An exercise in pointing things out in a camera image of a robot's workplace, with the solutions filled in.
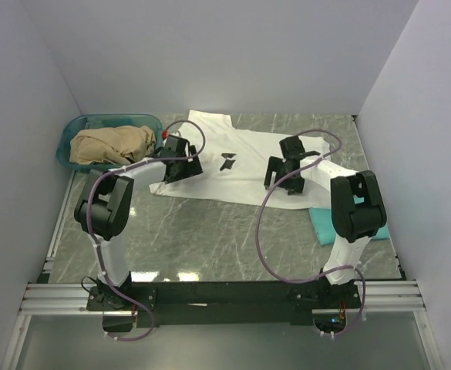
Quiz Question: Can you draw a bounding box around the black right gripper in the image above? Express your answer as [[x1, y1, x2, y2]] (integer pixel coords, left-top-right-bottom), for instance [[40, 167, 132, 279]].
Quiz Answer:
[[264, 156, 305, 196]]

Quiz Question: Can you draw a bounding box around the white printed t-shirt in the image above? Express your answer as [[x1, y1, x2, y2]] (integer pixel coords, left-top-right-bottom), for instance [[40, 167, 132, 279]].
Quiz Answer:
[[148, 109, 331, 210]]

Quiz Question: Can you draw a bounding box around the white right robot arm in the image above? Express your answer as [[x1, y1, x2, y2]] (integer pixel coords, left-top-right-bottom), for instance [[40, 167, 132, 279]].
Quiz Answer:
[[259, 136, 387, 308]]

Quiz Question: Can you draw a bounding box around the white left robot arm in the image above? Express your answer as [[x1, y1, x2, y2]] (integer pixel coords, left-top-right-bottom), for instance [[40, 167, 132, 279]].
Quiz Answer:
[[74, 135, 203, 310]]

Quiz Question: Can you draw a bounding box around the beige t-shirt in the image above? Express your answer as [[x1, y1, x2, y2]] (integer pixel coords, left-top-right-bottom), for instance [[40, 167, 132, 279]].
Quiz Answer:
[[69, 126, 157, 165]]

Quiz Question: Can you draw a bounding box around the folded teal t-shirt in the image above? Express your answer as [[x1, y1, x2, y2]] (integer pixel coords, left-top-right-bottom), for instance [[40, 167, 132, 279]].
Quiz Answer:
[[308, 207, 390, 246]]

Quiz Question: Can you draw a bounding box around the teal plastic basket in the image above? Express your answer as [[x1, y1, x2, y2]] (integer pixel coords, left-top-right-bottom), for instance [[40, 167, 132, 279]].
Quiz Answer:
[[56, 113, 163, 173]]

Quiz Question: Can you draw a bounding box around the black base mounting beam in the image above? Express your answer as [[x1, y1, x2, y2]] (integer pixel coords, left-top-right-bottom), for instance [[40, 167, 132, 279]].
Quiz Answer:
[[86, 279, 362, 332]]

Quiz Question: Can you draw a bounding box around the aluminium rail frame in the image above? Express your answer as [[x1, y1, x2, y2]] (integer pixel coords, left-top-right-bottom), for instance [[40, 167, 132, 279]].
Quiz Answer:
[[2, 173, 442, 369]]

